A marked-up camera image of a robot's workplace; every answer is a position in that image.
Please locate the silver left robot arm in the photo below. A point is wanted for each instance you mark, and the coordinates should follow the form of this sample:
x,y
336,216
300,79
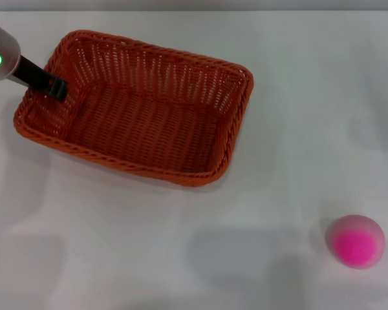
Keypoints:
x,y
1,55

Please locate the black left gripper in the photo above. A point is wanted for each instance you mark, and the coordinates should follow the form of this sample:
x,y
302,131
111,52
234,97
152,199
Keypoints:
x,y
32,74

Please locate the orange woven plastic basket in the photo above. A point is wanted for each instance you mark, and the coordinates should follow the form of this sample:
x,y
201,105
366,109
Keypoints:
x,y
148,129

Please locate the pink and white ball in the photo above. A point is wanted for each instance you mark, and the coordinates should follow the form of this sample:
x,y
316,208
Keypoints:
x,y
355,243

